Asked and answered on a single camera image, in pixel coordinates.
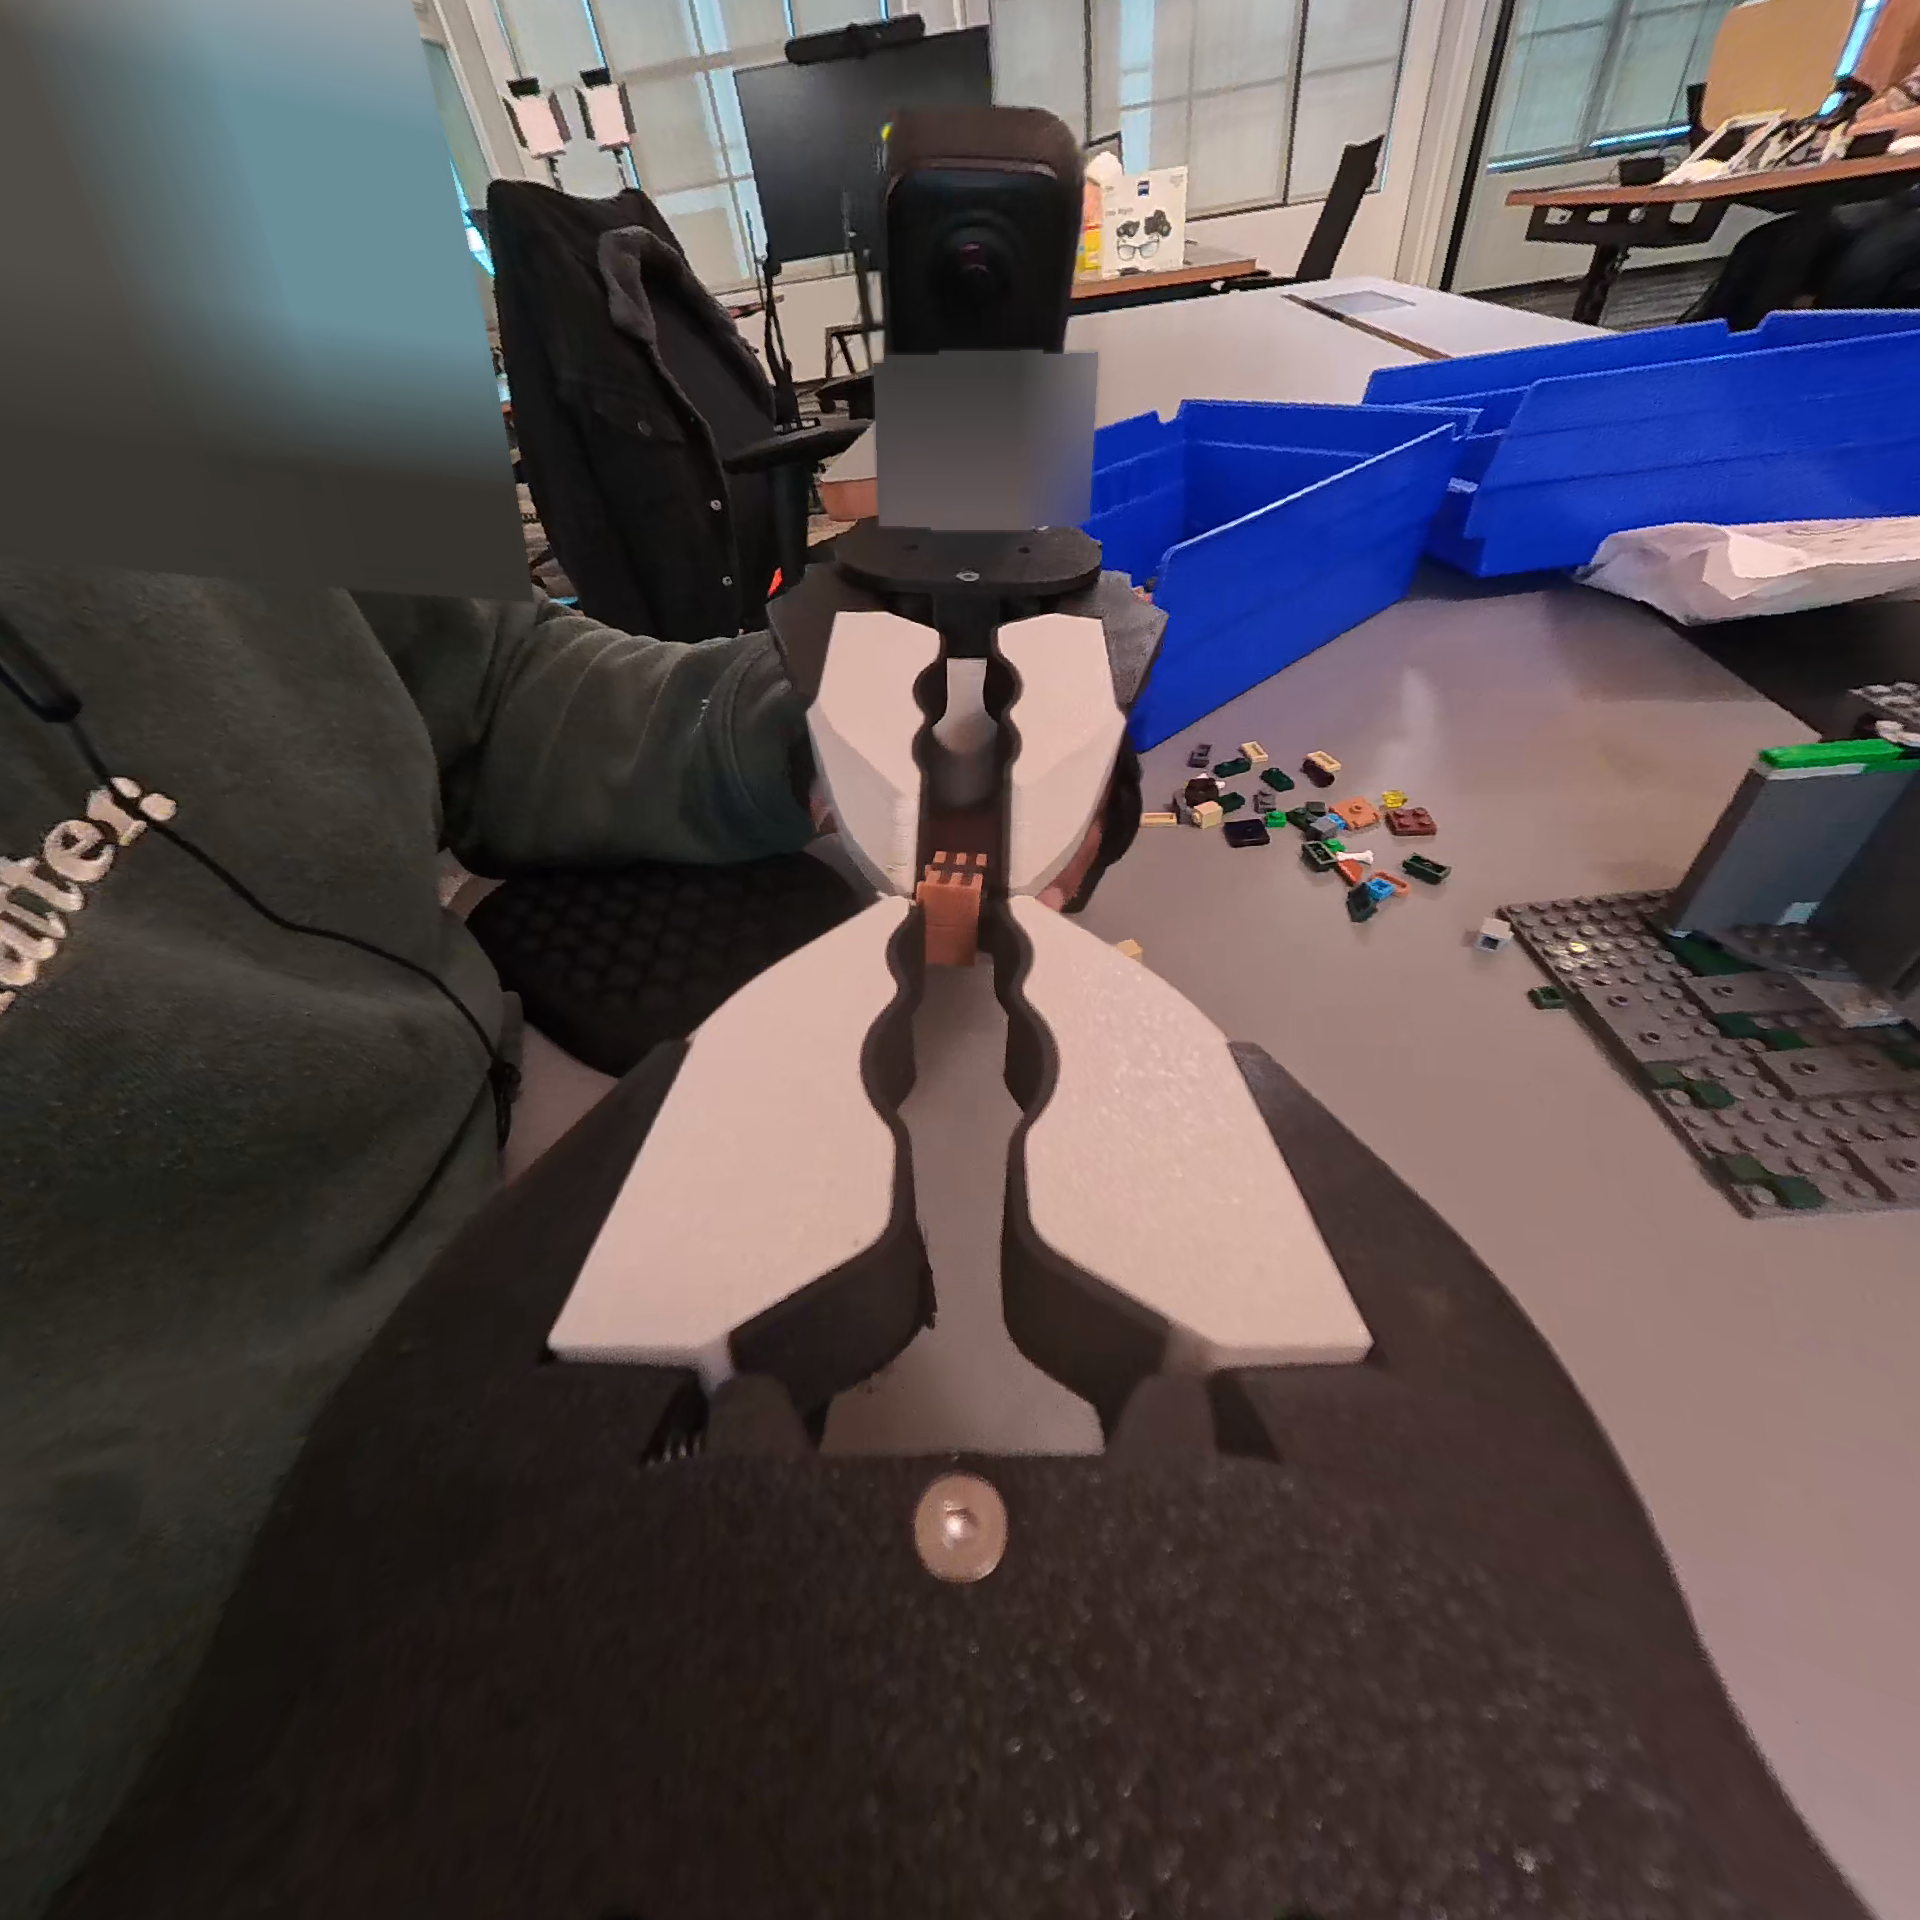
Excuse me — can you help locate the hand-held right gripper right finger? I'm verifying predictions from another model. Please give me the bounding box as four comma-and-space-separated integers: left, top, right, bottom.
999, 896, 1379, 1408

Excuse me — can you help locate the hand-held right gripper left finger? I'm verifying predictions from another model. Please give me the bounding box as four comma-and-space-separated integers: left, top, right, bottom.
547, 896, 932, 1408

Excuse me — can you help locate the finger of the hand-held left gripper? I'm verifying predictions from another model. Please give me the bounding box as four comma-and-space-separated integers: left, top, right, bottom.
983, 604, 1138, 902
803, 604, 954, 902

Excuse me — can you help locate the brown brick stack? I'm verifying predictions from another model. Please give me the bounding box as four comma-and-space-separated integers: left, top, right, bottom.
919, 847, 997, 973

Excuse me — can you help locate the person's left forearm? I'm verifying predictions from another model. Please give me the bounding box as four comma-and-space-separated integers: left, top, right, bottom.
434, 592, 821, 881

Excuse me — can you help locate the person's left hand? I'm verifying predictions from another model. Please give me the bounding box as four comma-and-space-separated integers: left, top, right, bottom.
1044, 747, 1148, 919

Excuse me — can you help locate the white printed box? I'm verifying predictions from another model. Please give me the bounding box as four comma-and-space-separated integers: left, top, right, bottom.
1104, 164, 1194, 281

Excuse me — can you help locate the black screen on stand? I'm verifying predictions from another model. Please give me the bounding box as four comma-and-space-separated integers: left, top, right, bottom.
734, 27, 997, 277

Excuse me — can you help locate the black honeycomb cushion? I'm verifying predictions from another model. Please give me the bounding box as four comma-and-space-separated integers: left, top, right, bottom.
469, 852, 890, 1081

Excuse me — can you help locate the pile of small loose bricks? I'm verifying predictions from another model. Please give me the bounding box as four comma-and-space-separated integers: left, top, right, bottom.
1142, 735, 1454, 925

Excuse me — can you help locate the black jacket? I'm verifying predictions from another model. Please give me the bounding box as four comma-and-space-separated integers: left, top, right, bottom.
492, 181, 791, 640

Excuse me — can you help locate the person in green sweatshirt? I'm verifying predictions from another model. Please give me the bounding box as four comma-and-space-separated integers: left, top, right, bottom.
0, 563, 529, 1920

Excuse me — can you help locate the grey brick model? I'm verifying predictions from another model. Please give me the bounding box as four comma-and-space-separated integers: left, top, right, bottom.
1500, 682, 1920, 1220

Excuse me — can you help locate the wooden table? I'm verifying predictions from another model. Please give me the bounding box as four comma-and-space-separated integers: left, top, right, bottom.
1507, 143, 1920, 325

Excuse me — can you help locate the cardboard box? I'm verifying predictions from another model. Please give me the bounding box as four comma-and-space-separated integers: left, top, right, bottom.
1702, 0, 1896, 126

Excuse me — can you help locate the thin black cable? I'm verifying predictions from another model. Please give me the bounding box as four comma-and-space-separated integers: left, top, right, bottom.
0, 645, 523, 1151

